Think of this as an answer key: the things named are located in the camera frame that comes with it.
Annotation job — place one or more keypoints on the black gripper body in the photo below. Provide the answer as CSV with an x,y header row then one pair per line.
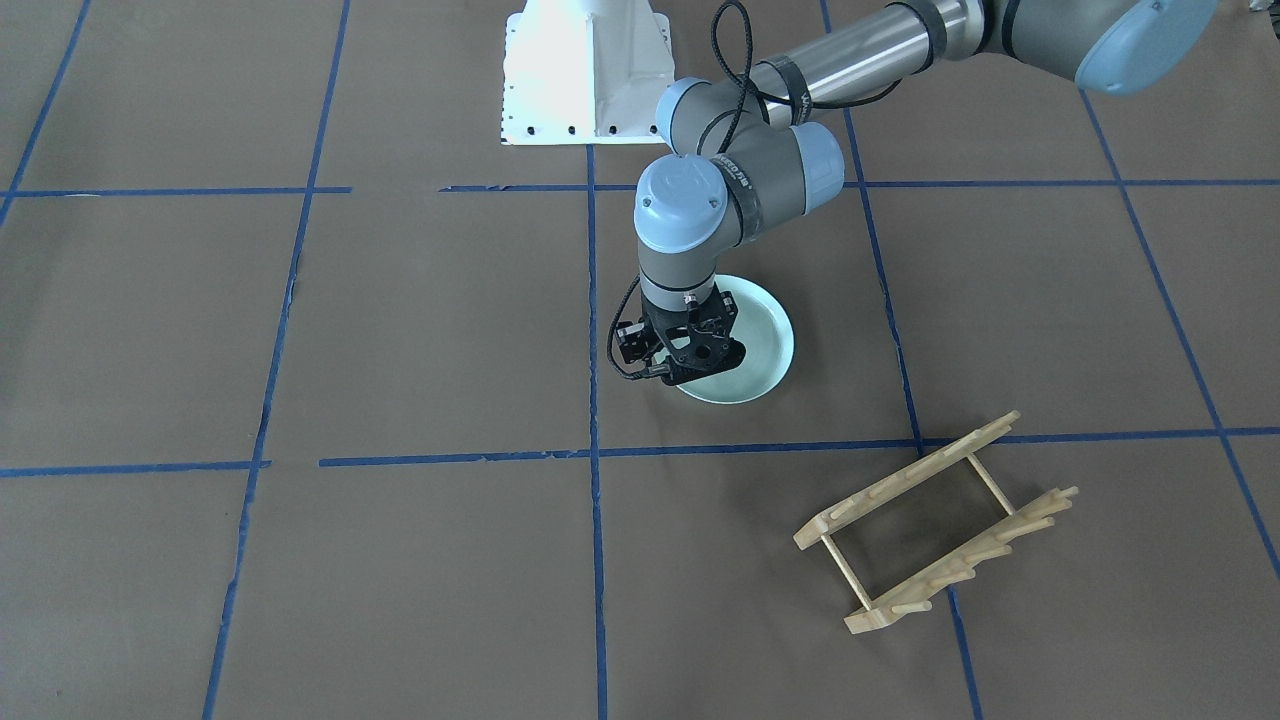
x,y
633,343

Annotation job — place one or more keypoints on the light green round plate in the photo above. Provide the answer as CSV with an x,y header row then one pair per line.
x,y
765,330

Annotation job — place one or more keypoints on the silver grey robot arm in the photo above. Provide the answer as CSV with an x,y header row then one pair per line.
x,y
746,155

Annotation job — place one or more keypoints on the wooden plate rack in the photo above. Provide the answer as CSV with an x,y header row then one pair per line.
x,y
900,541

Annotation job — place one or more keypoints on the brown paper table cover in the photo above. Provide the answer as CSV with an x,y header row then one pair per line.
x,y
306,413

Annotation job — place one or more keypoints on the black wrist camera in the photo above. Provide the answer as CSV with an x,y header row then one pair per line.
x,y
637,341

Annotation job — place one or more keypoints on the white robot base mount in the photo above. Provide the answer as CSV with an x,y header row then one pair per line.
x,y
579,72

